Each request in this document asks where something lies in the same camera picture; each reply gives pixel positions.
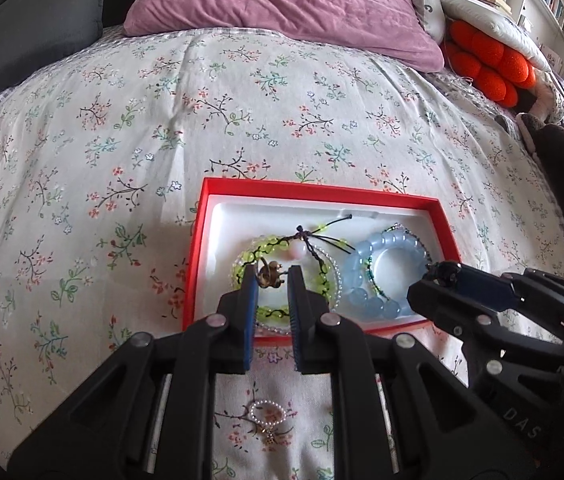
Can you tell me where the gold charm earring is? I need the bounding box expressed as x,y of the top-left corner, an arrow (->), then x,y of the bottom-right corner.
262,427 -> 276,446
256,258 -> 284,288

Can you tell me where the green bead braided bracelet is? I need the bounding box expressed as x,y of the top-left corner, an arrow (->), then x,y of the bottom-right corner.
233,212 -> 358,323

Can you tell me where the clear crystal bead bracelet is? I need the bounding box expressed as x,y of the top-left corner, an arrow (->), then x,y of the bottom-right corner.
229,249 -> 346,336

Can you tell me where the thin multicolour bead bracelet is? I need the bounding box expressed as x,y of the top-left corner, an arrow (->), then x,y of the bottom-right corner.
366,221 -> 436,296

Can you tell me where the orange knot cushion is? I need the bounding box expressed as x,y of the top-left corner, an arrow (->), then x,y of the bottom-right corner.
442,20 -> 537,108

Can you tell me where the floral bed quilt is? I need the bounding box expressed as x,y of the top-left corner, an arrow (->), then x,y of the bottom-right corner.
0,29 -> 564,465

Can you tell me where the purple pillow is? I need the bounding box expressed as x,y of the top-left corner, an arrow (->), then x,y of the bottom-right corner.
123,0 -> 444,73

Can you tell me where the red jewelry box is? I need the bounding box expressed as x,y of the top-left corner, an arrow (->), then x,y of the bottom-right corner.
182,178 -> 460,344

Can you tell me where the white printed pillow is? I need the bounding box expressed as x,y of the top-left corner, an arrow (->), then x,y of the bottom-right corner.
399,0 -> 447,44

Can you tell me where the blue bead bracelet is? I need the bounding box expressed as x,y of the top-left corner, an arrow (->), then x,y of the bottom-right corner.
342,231 -> 431,320

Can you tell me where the small pearl ring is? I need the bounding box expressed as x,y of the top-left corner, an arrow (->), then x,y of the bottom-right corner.
248,398 -> 289,428

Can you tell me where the white quilted cushion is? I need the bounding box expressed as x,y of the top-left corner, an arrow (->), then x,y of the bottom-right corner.
440,0 -> 551,72

